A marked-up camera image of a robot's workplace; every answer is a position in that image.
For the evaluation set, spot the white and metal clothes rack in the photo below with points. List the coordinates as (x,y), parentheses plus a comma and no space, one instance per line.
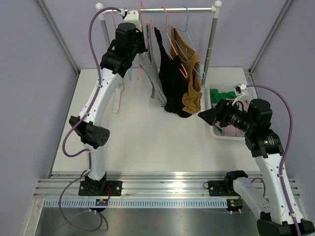
(215,9)

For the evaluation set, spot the aluminium mounting rail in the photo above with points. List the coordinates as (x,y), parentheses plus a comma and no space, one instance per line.
(166,185)

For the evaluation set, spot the brown tank top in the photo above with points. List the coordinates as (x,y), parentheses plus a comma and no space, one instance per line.
(190,59)

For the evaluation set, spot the mauve pink tank top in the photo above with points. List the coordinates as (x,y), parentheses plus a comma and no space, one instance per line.
(231,131)

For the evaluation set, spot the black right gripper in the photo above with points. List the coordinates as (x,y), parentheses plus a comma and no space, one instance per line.
(221,113)

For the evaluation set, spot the left aluminium frame post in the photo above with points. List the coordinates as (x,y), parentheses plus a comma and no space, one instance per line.
(57,35)

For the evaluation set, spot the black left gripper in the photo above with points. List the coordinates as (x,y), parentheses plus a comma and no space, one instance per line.
(138,33)

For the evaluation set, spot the grey tank top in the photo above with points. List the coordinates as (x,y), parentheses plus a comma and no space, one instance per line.
(148,64)

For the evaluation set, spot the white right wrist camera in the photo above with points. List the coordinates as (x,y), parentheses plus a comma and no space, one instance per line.
(242,93)

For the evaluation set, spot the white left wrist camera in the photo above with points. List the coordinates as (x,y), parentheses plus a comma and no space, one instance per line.
(132,16)

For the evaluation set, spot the green tank top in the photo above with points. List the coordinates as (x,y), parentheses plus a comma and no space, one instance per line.
(216,96)

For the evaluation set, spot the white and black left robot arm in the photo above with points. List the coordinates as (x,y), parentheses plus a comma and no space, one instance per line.
(129,41)

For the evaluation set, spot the white slotted cable duct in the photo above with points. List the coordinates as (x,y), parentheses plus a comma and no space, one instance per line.
(138,203)

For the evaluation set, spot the pink wire hanger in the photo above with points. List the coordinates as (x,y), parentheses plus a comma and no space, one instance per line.
(113,18)

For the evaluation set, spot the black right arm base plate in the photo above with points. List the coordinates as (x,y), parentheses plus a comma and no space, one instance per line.
(216,188)

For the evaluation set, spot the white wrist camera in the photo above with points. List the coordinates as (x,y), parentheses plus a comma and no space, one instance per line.
(132,16)
(242,93)

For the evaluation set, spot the black tank top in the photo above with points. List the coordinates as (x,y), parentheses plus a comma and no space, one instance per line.
(173,84)

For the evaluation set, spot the aluminium frame post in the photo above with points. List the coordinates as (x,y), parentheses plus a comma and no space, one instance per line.
(57,35)
(280,17)

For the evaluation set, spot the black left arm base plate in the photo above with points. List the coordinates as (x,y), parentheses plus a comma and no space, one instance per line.
(113,188)

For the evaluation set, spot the white plastic basket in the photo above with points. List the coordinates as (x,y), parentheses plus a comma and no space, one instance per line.
(223,88)

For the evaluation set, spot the blue hanger with mauve top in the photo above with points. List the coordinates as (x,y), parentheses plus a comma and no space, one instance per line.
(129,70)

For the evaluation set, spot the right aluminium frame post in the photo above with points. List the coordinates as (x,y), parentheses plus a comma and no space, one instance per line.
(280,17)

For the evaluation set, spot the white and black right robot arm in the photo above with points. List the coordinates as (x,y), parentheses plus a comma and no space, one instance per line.
(278,213)

